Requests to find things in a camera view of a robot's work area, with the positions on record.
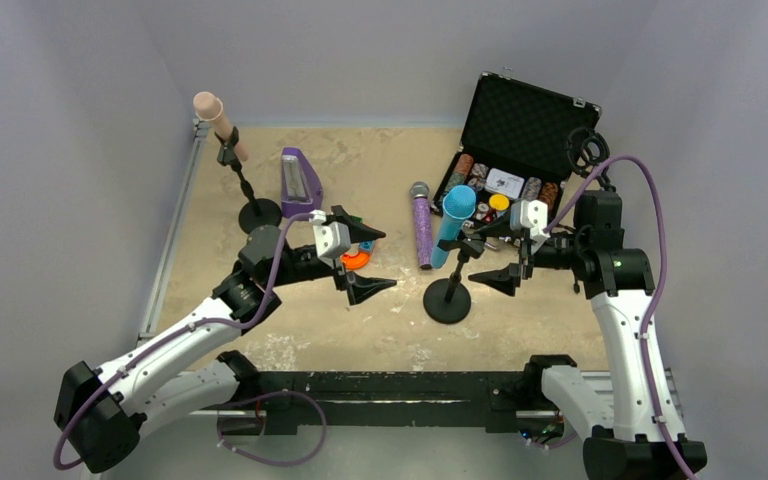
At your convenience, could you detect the blue microphone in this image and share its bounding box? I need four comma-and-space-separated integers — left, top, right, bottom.
430, 185, 476, 269

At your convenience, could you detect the black mic stand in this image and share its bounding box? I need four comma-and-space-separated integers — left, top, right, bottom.
423, 232, 485, 325
215, 127, 282, 234

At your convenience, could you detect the purple glitter microphone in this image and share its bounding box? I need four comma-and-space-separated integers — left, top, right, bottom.
409, 181, 433, 270

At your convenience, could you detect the black shock mount tripod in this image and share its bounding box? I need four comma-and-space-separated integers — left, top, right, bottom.
565, 127, 618, 295

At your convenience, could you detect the pink microphone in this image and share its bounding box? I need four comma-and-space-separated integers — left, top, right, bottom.
192, 91, 234, 141

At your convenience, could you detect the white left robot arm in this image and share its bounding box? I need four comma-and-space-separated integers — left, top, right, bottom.
53, 206, 396, 473

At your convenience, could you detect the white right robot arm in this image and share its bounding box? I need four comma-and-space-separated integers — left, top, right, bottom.
469, 190, 708, 479

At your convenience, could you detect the blue toy brick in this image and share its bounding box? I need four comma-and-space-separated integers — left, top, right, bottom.
358, 241, 375, 255

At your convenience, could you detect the orange curved track piece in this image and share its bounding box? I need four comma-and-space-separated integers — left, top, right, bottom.
341, 243, 373, 270

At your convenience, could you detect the yellow dealer chip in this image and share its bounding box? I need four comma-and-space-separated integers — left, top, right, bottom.
488, 194, 510, 212

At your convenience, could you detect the white card deck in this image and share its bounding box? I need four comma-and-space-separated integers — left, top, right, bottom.
484, 168, 526, 200

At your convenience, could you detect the purple metronome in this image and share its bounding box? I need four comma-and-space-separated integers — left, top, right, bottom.
281, 147, 324, 218

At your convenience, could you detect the black poker chip case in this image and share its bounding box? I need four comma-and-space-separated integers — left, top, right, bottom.
429, 72, 602, 220

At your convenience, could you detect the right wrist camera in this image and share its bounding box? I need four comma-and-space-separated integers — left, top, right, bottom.
509, 200, 550, 253

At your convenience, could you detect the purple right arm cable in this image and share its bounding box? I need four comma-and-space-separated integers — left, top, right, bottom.
546, 154, 700, 480

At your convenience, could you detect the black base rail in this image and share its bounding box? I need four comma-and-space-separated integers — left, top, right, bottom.
222, 371, 571, 442

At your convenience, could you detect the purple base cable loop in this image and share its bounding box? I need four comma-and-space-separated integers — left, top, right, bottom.
216, 389, 329, 468

